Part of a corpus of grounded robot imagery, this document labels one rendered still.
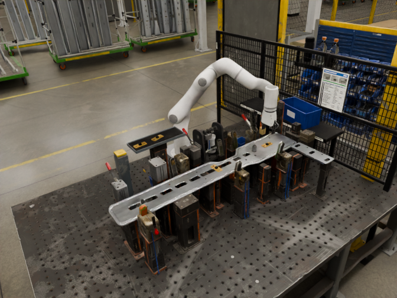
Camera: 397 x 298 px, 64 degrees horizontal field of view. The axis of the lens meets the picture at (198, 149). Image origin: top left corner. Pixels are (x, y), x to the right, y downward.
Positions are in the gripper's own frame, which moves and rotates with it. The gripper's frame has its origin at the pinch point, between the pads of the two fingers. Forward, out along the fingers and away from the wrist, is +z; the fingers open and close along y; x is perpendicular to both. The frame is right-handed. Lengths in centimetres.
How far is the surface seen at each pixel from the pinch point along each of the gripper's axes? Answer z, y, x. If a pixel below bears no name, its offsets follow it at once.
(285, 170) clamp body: 17.5, 24.2, -8.2
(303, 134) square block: 6.6, 12.2, 23.6
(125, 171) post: 8, -30, -96
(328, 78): -26, 5, 54
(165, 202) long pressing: 12, 8, -89
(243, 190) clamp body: 18, 21, -43
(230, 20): -28, -228, 163
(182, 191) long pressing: 12, 6, -76
